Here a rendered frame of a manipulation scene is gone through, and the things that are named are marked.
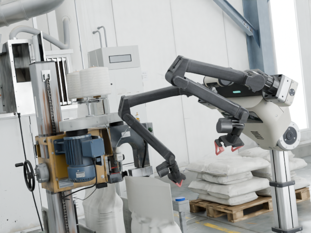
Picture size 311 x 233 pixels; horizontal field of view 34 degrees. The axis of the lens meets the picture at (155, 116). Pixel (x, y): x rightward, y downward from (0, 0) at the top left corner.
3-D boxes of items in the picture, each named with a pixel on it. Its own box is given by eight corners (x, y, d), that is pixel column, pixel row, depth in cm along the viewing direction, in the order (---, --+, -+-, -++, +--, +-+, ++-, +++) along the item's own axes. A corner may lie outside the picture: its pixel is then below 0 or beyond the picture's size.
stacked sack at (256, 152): (297, 159, 610) (296, 147, 610) (270, 166, 589) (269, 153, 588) (260, 156, 669) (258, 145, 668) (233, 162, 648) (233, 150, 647)
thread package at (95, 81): (116, 95, 279) (113, 64, 278) (88, 98, 271) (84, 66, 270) (104, 96, 293) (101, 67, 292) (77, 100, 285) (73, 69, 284)
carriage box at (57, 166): (108, 181, 296) (102, 128, 295) (52, 193, 280) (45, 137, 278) (92, 177, 318) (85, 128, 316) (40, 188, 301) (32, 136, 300)
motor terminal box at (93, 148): (107, 159, 271) (104, 137, 271) (93, 162, 263) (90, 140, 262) (95, 159, 276) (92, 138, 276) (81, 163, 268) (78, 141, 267)
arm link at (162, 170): (173, 155, 292) (168, 149, 300) (155, 164, 290) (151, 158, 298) (180, 171, 297) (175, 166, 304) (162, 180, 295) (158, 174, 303)
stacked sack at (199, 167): (248, 166, 608) (247, 154, 607) (202, 176, 578) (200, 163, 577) (228, 163, 646) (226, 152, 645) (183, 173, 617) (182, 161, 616)
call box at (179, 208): (190, 209, 309) (189, 199, 308) (179, 211, 305) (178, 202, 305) (183, 207, 316) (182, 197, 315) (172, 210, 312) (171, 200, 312)
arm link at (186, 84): (177, 73, 215) (169, 67, 225) (171, 85, 216) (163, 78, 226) (253, 113, 233) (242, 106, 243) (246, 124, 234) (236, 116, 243)
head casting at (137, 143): (151, 166, 311) (145, 118, 310) (115, 173, 299) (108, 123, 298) (129, 162, 337) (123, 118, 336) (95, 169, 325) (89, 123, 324)
